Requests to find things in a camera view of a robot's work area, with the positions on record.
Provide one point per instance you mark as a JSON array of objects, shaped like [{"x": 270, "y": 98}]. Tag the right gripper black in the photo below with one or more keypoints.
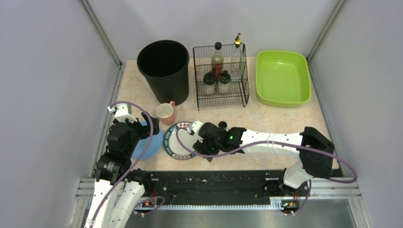
[{"x": 204, "y": 138}]

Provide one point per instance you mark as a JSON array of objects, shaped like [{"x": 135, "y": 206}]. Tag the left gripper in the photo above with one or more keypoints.
[{"x": 147, "y": 122}]

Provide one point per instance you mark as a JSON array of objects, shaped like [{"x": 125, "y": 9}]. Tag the dark sauce bottle black cap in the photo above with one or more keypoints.
[{"x": 217, "y": 60}]

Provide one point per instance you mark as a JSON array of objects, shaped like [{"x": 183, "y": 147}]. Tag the clear glass bottle gold cap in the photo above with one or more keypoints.
[{"x": 237, "y": 59}]

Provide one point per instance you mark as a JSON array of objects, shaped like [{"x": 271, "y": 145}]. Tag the small dark spice jar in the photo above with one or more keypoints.
[{"x": 223, "y": 125}]

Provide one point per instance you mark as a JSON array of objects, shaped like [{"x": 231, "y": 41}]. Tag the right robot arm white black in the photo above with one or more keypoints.
[{"x": 311, "y": 149}]

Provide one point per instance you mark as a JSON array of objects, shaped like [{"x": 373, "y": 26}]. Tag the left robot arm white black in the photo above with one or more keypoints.
[{"x": 117, "y": 187}]

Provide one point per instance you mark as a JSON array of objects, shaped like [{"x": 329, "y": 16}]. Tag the pink ceramic mug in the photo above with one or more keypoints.
[{"x": 166, "y": 113}]

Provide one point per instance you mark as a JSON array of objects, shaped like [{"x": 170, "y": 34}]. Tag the blue plastic plate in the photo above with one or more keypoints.
[{"x": 154, "y": 147}]

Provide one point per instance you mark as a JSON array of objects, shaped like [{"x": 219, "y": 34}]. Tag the white plate with blue rim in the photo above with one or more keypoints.
[{"x": 171, "y": 145}]

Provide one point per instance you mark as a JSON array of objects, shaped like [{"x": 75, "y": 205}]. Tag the black plastic waste bin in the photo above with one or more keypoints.
[{"x": 164, "y": 64}]

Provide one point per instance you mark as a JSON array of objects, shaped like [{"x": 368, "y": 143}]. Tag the green plastic basin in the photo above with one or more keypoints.
[{"x": 282, "y": 79}]

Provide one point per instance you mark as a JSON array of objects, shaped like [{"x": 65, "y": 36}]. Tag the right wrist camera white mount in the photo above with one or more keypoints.
[{"x": 194, "y": 128}]

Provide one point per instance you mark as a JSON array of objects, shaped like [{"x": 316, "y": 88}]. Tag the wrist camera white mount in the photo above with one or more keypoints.
[
  {"x": 122, "y": 113},
  {"x": 194, "y": 128}
]

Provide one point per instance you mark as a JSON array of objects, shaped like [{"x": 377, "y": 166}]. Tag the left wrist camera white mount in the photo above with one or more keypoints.
[{"x": 122, "y": 113}]

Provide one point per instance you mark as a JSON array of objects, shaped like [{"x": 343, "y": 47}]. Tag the black wire mesh rack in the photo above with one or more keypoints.
[{"x": 239, "y": 89}]

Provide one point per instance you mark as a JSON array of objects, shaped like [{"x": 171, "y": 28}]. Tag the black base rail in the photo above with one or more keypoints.
[{"x": 218, "y": 189}]

